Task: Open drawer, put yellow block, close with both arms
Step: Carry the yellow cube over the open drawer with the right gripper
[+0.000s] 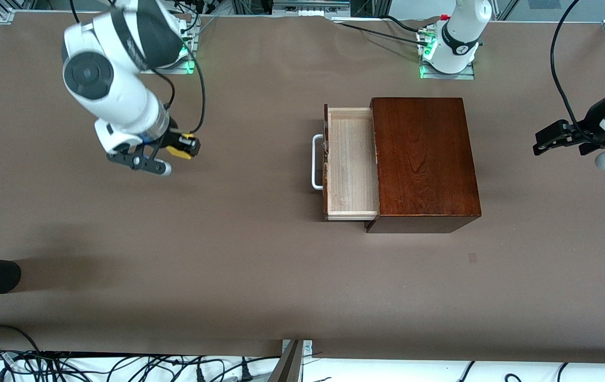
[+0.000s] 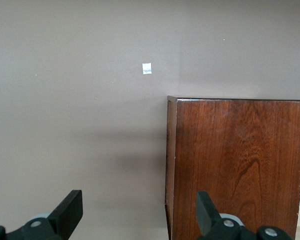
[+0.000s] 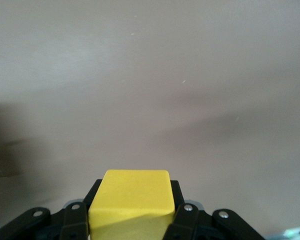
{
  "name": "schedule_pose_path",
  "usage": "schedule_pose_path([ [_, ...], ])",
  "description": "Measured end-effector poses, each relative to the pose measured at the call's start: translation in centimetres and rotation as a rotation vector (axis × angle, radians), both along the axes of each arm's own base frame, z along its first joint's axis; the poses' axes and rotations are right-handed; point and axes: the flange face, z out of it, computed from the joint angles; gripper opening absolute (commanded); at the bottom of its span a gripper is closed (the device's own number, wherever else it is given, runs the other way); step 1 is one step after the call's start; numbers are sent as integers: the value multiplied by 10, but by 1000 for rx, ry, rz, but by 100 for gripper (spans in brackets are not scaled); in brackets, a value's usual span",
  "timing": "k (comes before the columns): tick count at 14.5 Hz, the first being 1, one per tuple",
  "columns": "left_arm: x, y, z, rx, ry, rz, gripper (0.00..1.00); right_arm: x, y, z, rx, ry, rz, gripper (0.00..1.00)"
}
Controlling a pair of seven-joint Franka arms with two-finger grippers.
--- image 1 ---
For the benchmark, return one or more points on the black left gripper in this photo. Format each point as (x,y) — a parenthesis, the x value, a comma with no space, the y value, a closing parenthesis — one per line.
(592,124)

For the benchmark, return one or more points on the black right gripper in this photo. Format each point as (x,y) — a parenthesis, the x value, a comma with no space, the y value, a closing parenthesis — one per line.
(173,139)

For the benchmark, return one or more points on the yellow cube block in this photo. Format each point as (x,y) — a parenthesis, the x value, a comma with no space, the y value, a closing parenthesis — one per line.
(177,153)

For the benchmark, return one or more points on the metal base plate right arm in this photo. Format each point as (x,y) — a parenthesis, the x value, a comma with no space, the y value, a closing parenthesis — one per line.
(185,66)

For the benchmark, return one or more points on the metal base plate left arm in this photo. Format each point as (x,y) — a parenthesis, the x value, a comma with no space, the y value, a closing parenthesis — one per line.
(448,76)

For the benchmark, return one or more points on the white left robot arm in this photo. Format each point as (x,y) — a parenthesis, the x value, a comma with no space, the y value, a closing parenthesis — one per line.
(461,32)

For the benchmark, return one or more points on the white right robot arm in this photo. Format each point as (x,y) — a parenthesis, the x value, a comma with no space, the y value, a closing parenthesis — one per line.
(116,90)

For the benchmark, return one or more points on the brown paper table cover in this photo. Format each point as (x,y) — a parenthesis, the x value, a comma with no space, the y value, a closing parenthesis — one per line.
(228,276)

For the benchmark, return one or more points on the dark wooden cabinet box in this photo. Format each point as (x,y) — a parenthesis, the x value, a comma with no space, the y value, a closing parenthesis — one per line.
(424,159)

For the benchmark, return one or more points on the silver crossbar with sockets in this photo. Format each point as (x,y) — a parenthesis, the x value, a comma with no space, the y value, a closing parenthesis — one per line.
(310,5)

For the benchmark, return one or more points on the black power plug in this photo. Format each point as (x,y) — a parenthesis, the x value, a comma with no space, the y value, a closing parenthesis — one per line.
(246,374)

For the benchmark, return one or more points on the aluminium profile bar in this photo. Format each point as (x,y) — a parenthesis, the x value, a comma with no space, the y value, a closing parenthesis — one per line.
(287,366)

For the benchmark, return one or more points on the silver corner bracket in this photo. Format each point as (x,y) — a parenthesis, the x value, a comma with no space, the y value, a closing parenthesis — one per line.
(308,347)

